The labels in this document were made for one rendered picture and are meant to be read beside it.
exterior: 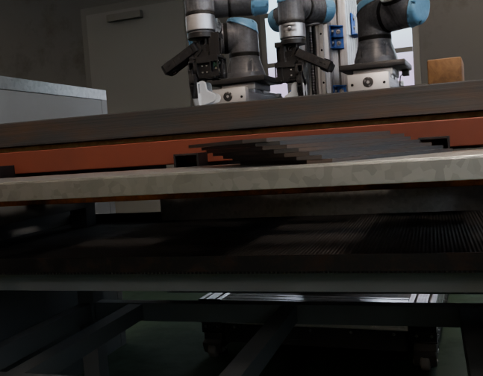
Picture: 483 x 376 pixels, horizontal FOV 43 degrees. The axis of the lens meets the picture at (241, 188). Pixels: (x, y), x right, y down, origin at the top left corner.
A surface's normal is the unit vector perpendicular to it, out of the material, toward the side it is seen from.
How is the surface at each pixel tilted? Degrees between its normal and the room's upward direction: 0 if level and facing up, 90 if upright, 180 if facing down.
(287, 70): 90
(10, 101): 90
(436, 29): 90
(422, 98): 90
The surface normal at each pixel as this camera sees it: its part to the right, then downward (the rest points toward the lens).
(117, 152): -0.29, 0.08
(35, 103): 0.95, -0.04
